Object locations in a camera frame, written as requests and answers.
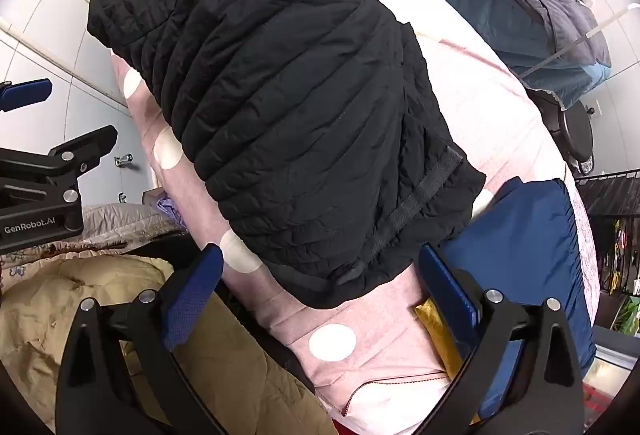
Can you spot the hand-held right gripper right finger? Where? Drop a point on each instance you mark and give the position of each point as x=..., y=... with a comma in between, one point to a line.
x=450, y=287

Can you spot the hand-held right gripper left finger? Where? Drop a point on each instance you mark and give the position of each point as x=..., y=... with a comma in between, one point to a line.
x=195, y=302

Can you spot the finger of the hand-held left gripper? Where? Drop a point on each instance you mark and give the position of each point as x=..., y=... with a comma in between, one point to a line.
x=85, y=140
x=27, y=92

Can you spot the black quilted jacket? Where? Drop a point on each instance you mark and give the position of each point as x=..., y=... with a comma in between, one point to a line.
x=280, y=90

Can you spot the metal knob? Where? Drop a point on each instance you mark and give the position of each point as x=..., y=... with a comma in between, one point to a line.
x=125, y=159
x=122, y=198

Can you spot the yellow cloth piece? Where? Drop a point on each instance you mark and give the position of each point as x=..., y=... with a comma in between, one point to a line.
x=435, y=330

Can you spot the beige quilt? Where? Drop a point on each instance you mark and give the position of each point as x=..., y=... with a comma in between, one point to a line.
x=45, y=295

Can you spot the grey patterned quilt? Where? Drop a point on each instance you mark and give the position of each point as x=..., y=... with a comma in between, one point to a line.
x=125, y=220

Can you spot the purple cloth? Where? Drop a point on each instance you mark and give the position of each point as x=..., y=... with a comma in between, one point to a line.
x=167, y=210

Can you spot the navy blue cloth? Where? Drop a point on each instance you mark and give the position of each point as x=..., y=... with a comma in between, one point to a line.
x=530, y=225

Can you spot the green plant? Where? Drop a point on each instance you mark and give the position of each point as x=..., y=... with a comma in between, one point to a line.
x=631, y=315

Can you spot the black chair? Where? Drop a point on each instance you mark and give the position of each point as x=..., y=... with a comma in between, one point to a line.
x=575, y=130

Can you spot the pink polka dot bedsheet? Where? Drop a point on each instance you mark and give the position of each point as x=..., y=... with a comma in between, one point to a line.
x=475, y=80

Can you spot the teal bed skirt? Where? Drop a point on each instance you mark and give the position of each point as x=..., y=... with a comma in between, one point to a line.
x=450, y=0

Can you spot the white rail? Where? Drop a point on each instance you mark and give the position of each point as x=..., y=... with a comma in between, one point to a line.
x=550, y=60

